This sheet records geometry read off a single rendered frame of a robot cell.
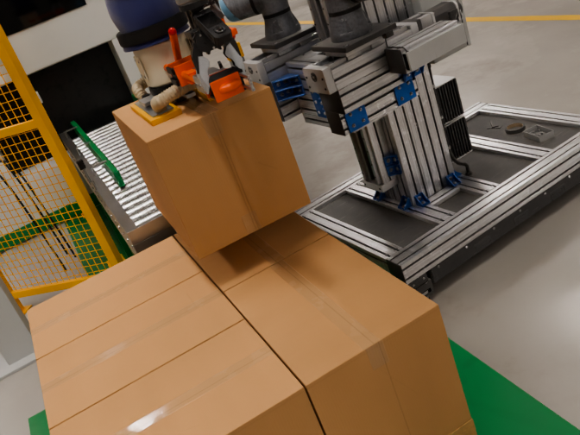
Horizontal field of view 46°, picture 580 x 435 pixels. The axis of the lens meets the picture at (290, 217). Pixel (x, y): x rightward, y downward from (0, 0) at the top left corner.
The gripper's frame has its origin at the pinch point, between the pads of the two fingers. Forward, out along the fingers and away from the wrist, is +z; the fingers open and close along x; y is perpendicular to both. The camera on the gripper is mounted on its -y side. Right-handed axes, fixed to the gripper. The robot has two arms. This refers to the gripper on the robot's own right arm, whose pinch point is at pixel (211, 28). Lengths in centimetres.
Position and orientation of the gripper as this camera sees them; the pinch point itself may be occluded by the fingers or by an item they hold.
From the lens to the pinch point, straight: 259.4
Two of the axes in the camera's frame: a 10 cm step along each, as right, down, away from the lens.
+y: 4.0, 3.0, -8.7
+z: 3.3, 8.4, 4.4
